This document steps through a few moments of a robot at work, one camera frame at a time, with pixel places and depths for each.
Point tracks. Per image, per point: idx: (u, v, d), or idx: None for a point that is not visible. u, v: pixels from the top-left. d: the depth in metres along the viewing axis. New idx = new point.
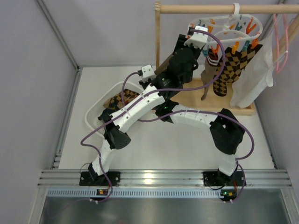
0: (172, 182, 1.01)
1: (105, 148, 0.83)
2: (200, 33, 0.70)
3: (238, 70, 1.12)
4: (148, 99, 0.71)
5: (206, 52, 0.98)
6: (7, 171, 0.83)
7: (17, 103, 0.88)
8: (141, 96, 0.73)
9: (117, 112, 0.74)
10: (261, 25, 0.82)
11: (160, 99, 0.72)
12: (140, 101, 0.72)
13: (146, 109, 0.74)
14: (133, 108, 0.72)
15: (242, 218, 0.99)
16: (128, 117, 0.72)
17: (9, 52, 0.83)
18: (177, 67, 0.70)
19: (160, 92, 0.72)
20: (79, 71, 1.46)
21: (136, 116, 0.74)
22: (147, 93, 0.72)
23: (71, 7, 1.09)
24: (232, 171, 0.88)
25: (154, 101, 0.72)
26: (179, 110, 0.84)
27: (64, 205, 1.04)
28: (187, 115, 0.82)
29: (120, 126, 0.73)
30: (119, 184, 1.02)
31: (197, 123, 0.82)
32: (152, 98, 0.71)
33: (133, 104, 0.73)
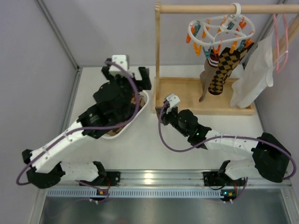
0: (172, 182, 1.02)
1: (72, 171, 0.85)
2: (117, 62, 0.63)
3: (230, 69, 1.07)
4: (71, 138, 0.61)
5: (208, 54, 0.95)
6: (6, 171, 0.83)
7: (17, 102, 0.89)
8: (63, 133, 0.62)
9: (38, 151, 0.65)
10: (253, 25, 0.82)
11: (85, 137, 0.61)
12: (62, 139, 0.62)
13: (70, 148, 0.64)
14: (53, 148, 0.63)
15: (242, 218, 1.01)
16: (48, 157, 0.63)
17: (9, 52, 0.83)
18: (103, 105, 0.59)
19: (85, 130, 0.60)
20: (79, 71, 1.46)
21: (59, 156, 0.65)
22: (70, 131, 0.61)
23: (71, 6, 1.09)
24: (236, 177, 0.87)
25: (78, 140, 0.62)
26: (212, 136, 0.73)
27: (65, 204, 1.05)
28: (223, 142, 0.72)
29: (37, 168, 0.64)
30: (119, 184, 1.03)
31: (235, 150, 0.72)
32: (75, 137, 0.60)
33: (54, 142, 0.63)
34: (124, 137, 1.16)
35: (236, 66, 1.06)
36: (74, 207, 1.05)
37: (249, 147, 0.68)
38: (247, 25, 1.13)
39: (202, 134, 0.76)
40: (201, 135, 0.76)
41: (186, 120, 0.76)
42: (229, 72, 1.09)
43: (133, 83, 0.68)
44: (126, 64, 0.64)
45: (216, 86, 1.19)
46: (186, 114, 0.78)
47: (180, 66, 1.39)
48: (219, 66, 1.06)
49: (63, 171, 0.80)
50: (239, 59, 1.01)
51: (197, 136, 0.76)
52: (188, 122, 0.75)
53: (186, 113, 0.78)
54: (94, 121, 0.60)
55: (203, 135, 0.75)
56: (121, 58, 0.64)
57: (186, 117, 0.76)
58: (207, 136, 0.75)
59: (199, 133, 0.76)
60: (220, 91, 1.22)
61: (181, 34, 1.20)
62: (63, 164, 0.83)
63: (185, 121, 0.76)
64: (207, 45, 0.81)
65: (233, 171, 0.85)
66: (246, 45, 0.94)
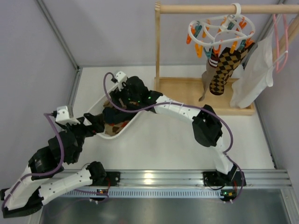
0: (172, 182, 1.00)
1: (53, 192, 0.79)
2: (60, 112, 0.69)
3: (230, 70, 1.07)
4: (24, 182, 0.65)
5: (209, 54, 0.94)
6: (6, 171, 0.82)
7: (17, 102, 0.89)
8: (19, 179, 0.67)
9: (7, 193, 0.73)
10: (253, 25, 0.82)
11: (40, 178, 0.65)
12: (19, 184, 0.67)
13: (32, 188, 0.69)
14: (15, 192, 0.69)
15: (241, 218, 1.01)
16: (14, 199, 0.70)
17: (9, 52, 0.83)
18: (56, 150, 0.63)
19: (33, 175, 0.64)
20: (79, 71, 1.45)
21: (25, 194, 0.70)
22: (22, 176, 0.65)
23: (71, 6, 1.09)
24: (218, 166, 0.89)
25: (32, 183, 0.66)
26: (162, 102, 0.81)
27: (65, 205, 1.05)
28: (171, 108, 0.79)
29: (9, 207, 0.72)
30: (119, 185, 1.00)
31: (180, 117, 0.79)
32: (27, 182, 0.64)
33: (14, 187, 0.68)
34: (124, 136, 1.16)
35: (237, 66, 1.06)
36: (74, 207, 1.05)
37: (190, 115, 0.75)
38: (247, 25, 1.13)
39: (152, 98, 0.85)
40: (151, 99, 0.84)
41: (131, 85, 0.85)
42: (230, 72, 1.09)
43: (86, 130, 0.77)
44: (68, 113, 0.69)
45: (217, 86, 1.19)
46: (131, 80, 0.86)
47: (180, 66, 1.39)
48: (220, 66, 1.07)
49: (41, 197, 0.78)
50: (240, 59, 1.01)
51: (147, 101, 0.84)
52: (134, 86, 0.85)
53: (134, 80, 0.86)
54: (41, 164, 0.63)
55: (153, 101, 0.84)
56: (63, 108, 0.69)
57: (132, 83, 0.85)
58: (157, 100, 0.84)
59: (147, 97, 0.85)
60: (222, 92, 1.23)
61: (181, 34, 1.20)
62: (43, 188, 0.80)
63: (131, 85, 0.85)
64: (207, 45, 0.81)
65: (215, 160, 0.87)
66: (246, 45, 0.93)
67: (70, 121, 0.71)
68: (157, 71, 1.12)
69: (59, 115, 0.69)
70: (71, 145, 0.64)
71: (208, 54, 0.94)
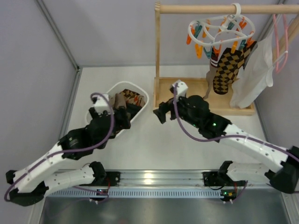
0: (172, 182, 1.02)
1: (58, 184, 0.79)
2: (101, 98, 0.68)
3: (236, 68, 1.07)
4: (51, 161, 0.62)
5: (209, 54, 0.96)
6: (6, 171, 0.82)
7: (17, 102, 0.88)
8: (44, 157, 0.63)
9: (20, 172, 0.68)
10: (253, 25, 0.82)
11: (65, 160, 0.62)
12: (43, 162, 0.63)
13: (53, 169, 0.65)
14: (34, 171, 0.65)
15: (241, 218, 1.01)
16: (29, 179, 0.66)
17: (9, 52, 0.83)
18: (97, 130, 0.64)
19: (64, 154, 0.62)
20: (79, 71, 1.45)
21: (40, 177, 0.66)
22: (51, 154, 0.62)
23: (71, 6, 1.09)
24: (232, 174, 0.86)
25: (59, 163, 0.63)
26: (234, 134, 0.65)
27: (65, 204, 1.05)
28: (246, 143, 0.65)
29: (19, 188, 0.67)
30: (118, 184, 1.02)
31: (257, 155, 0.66)
32: (55, 161, 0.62)
33: (35, 165, 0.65)
34: (124, 136, 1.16)
35: (240, 65, 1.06)
36: (74, 207, 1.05)
37: (278, 160, 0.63)
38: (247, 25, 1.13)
39: (220, 127, 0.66)
40: (218, 128, 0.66)
41: (195, 106, 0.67)
42: (234, 71, 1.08)
43: None
44: (109, 100, 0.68)
45: (221, 85, 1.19)
46: (195, 100, 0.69)
47: (180, 66, 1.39)
48: (222, 66, 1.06)
49: (46, 187, 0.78)
50: (244, 57, 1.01)
51: (214, 129, 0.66)
52: (198, 109, 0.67)
53: (195, 99, 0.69)
54: (75, 143, 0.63)
55: (222, 131, 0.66)
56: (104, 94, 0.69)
57: (194, 104, 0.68)
58: (227, 131, 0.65)
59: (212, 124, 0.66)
60: (226, 90, 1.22)
61: (181, 34, 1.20)
62: (47, 178, 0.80)
63: (195, 107, 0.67)
64: (207, 45, 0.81)
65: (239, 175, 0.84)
66: (248, 45, 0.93)
67: (107, 109, 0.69)
68: (157, 71, 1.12)
69: (100, 101, 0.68)
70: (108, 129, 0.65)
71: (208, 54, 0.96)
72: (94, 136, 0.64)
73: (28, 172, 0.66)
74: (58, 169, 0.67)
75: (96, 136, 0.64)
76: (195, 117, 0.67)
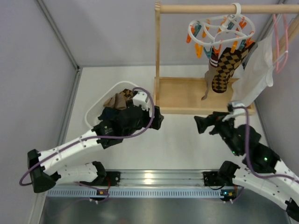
0: (172, 182, 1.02)
1: (68, 174, 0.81)
2: (140, 94, 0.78)
3: (231, 69, 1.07)
4: (85, 143, 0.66)
5: (209, 54, 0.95)
6: (6, 171, 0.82)
7: (17, 102, 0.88)
8: (78, 138, 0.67)
9: (48, 152, 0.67)
10: (253, 25, 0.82)
11: (98, 146, 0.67)
12: (77, 143, 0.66)
13: (81, 153, 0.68)
14: (66, 151, 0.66)
15: (241, 218, 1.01)
16: (59, 160, 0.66)
17: (9, 52, 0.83)
18: (128, 120, 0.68)
19: (99, 139, 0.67)
20: (79, 71, 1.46)
21: (67, 159, 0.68)
22: (85, 137, 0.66)
23: (71, 6, 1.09)
24: (240, 183, 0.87)
25: (91, 147, 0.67)
26: (284, 174, 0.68)
27: (65, 204, 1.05)
28: (293, 186, 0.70)
29: (46, 168, 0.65)
30: (119, 184, 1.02)
31: (294, 195, 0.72)
32: (90, 144, 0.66)
33: (68, 146, 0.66)
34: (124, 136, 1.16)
35: (238, 65, 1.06)
36: (74, 207, 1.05)
37: None
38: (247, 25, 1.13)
39: (269, 162, 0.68)
40: (268, 164, 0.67)
41: None
42: (231, 72, 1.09)
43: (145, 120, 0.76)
44: (146, 97, 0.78)
45: (219, 84, 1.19)
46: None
47: (180, 66, 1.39)
48: (221, 66, 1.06)
49: (59, 175, 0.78)
50: (241, 59, 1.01)
51: (262, 163, 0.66)
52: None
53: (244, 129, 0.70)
54: (110, 131, 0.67)
55: (272, 168, 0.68)
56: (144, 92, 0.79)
57: (247, 136, 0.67)
58: (277, 168, 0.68)
59: (262, 158, 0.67)
60: (224, 89, 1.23)
61: (181, 34, 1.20)
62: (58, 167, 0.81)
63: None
64: (207, 45, 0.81)
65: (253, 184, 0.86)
66: (246, 45, 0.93)
67: (142, 104, 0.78)
68: (157, 71, 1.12)
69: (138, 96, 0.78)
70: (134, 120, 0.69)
71: (208, 54, 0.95)
72: (124, 127, 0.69)
73: (59, 152, 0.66)
74: (81, 155, 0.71)
75: (126, 126, 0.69)
76: (245, 147, 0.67)
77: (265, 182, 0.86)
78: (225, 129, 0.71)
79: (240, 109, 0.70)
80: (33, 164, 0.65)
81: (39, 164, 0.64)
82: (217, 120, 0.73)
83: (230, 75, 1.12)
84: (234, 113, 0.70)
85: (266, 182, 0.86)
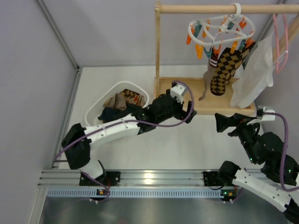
0: (172, 182, 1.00)
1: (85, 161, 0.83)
2: (179, 86, 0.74)
3: (233, 69, 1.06)
4: (127, 125, 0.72)
5: (209, 54, 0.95)
6: (6, 171, 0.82)
7: (17, 102, 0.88)
8: (121, 120, 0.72)
9: (94, 127, 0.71)
10: (254, 25, 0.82)
11: (137, 129, 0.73)
12: (119, 124, 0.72)
13: (120, 133, 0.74)
14: (110, 129, 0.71)
15: (241, 218, 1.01)
16: (103, 136, 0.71)
17: (9, 52, 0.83)
18: (162, 107, 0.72)
19: (139, 123, 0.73)
20: (79, 71, 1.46)
21: (108, 137, 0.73)
22: (127, 120, 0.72)
23: (72, 6, 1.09)
24: (240, 184, 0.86)
25: (131, 129, 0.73)
26: None
27: (65, 205, 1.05)
28: None
29: (92, 140, 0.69)
30: (119, 184, 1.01)
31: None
32: (131, 127, 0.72)
33: (112, 124, 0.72)
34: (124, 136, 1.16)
35: (239, 65, 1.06)
36: (74, 207, 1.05)
37: None
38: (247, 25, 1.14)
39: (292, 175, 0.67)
40: (291, 176, 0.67)
41: (273, 149, 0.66)
42: (232, 72, 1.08)
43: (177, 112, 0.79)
44: (184, 90, 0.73)
45: (218, 86, 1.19)
46: (272, 141, 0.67)
47: (180, 66, 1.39)
48: (220, 67, 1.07)
49: None
50: (242, 59, 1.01)
51: (285, 173, 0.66)
52: (274, 152, 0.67)
53: (271, 137, 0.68)
54: (145, 119, 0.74)
55: (294, 180, 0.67)
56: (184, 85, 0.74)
57: (273, 145, 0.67)
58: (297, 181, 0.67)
59: (285, 169, 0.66)
60: (223, 92, 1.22)
61: (181, 34, 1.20)
62: None
63: (273, 150, 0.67)
64: (207, 45, 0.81)
65: (256, 185, 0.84)
66: (246, 45, 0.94)
67: (178, 97, 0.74)
68: (157, 70, 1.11)
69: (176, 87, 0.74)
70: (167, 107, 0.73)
71: (208, 54, 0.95)
72: (157, 115, 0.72)
73: (103, 128, 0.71)
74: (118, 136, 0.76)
75: (160, 113, 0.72)
76: (265, 155, 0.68)
77: (265, 185, 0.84)
78: (246, 133, 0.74)
79: (269, 116, 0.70)
80: (81, 136, 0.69)
81: (86, 136, 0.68)
82: (241, 122, 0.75)
83: (231, 75, 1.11)
84: (261, 118, 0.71)
85: (266, 186, 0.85)
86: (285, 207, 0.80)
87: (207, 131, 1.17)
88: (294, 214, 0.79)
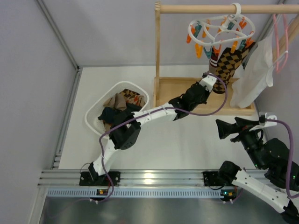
0: (172, 182, 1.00)
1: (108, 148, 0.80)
2: (210, 77, 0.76)
3: (232, 69, 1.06)
4: (167, 111, 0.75)
5: (209, 54, 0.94)
6: (6, 171, 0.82)
7: (17, 102, 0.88)
8: (161, 107, 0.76)
9: (139, 112, 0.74)
10: (253, 24, 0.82)
11: (174, 115, 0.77)
12: (160, 110, 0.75)
13: (160, 120, 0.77)
14: (155, 114, 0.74)
15: (241, 219, 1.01)
16: (149, 120, 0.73)
17: (9, 52, 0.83)
18: (195, 97, 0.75)
19: (175, 110, 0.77)
20: (79, 71, 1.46)
21: (151, 122, 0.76)
22: (166, 107, 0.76)
23: (72, 6, 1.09)
24: (240, 185, 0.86)
25: (170, 115, 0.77)
26: None
27: (65, 205, 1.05)
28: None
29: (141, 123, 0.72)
30: (119, 184, 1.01)
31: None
32: (171, 112, 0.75)
33: (155, 109, 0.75)
34: None
35: (238, 65, 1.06)
36: (73, 207, 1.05)
37: None
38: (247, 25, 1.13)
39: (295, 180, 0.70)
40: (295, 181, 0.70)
41: (278, 156, 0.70)
42: (231, 72, 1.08)
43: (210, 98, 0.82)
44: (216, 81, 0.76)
45: (220, 85, 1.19)
46: (276, 147, 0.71)
47: (180, 66, 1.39)
48: (221, 67, 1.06)
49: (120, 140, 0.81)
50: (241, 59, 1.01)
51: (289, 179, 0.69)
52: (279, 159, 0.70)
53: (276, 145, 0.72)
54: (180, 106, 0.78)
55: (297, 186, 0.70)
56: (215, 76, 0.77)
57: (278, 152, 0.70)
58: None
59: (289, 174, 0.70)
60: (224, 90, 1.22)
61: (181, 34, 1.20)
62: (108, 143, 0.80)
63: (278, 157, 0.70)
64: (207, 45, 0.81)
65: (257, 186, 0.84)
66: (246, 45, 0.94)
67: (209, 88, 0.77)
68: (157, 70, 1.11)
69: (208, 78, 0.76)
70: (200, 96, 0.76)
71: (209, 54, 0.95)
72: (190, 102, 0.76)
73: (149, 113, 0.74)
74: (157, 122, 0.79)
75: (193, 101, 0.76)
76: (270, 162, 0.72)
77: (265, 186, 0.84)
78: (249, 139, 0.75)
79: (270, 123, 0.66)
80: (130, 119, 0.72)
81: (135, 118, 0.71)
82: (244, 128, 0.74)
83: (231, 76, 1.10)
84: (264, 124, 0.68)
85: (266, 187, 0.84)
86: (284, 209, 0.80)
87: (208, 132, 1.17)
88: (291, 216, 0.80)
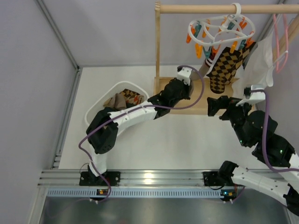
0: (172, 182, 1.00)
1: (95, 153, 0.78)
2: (185, 69, 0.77)
3: (233, 69, 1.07)
4: (146, 110, 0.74)
5: (208, 54, 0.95)
6: (6, 171, 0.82)
7: (17, 102, 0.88)
8: (140, 105, 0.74)
9: (117, 112, 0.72)
10: (254, 25, 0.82)
11: (153, 113, 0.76)
12: (139, 109, 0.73)
13: (139, 118, 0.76)
14: (133, 113, 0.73)
15: (241, 219, 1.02)
16: (127, 119, 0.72)
17: (9, 52, 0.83)
18: (174, 93, 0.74)
19: (156, 108, 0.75)
20: (79, 71, 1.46)
21: (130, 122, 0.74)
22: (145, 105, 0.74)
23: (72, 6, 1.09)
24: (238, 180, 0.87)
25: (149, 114, 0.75)
26: (297, 167, 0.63)
27: (65, 205, 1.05)
28: None
29: (118, 123, 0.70)
30: (118, 184, 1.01)
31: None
32: (150, 111, 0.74)
33: (134, 108, 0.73)
34: (125, 137, 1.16)
35: (239, 65, 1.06)
36: (74, 207, 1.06)
37: None
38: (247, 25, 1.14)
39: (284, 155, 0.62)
40: (283, 157, 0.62)
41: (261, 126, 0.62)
42: (232, 72, 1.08)
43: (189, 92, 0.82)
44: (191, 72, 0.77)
45: (218, 84, 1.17)
46: (260, 118, 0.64)
47: (180, 66, 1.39)
48: (220, 66, 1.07)
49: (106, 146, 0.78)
50: (242, 59, 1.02)
51: (277, 154, 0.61)
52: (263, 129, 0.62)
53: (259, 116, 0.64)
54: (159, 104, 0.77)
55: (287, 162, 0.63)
56: (190, 67, 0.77)
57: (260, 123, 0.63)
58: (291, 162, 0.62)
59: (276, 149, 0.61)
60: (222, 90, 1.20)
61: (181, 34, 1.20)
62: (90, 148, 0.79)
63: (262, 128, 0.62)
64: (207, 45, 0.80)
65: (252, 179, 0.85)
66: (247, 45, 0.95)
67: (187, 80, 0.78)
68: (157, 70, 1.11)
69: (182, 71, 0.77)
70: (178, 91, 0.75)
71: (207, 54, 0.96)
72: (169, 99, 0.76)
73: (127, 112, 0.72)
74: (136, 122, 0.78)
75: (172, 98, 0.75)
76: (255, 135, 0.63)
77: (262, 178, 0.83)
78: (235, 115, 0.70)
79: (258, 94, 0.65)
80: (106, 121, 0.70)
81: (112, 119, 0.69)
82: (231, 103, 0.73)
83: (232, 75, 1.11)
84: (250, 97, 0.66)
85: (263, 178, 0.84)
86: (284, 197, 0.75)
87: (208, 131, 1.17)
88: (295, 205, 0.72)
